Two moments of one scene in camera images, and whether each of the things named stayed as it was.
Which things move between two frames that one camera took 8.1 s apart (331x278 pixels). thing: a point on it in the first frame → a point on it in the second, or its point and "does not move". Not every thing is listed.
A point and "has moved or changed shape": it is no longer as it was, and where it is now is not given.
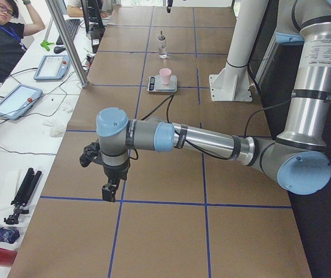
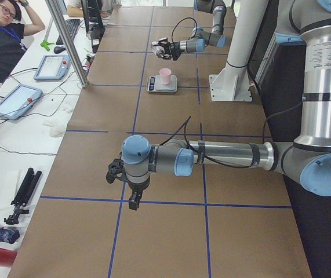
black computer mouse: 58,49 does not move
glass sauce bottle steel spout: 162,52 has moved or changed shape
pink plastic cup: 165,75 does not move
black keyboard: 72,25 does not move
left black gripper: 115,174 → 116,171
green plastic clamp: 46,44 does not move
